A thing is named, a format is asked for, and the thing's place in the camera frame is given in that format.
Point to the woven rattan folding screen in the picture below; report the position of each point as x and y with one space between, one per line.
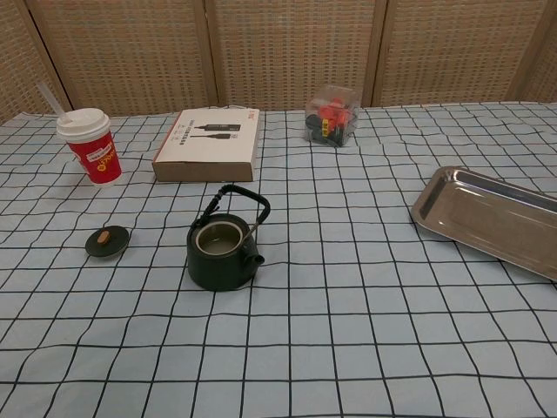
261 48

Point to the red paper cup with straw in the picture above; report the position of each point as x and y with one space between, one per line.
95 152

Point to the dark teapot lid wooden knob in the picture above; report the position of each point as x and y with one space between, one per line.
107 240

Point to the stainless steel rectangular tray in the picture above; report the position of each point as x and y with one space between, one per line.
487 213

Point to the dark green cast-iron teapot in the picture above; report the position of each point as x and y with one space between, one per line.
217 270

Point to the clear box of orange clips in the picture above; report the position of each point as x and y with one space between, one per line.
331 117

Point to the blue checked tablecloth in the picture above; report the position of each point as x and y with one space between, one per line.
304 331

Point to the translucent drinking straw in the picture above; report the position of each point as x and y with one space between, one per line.
51 101

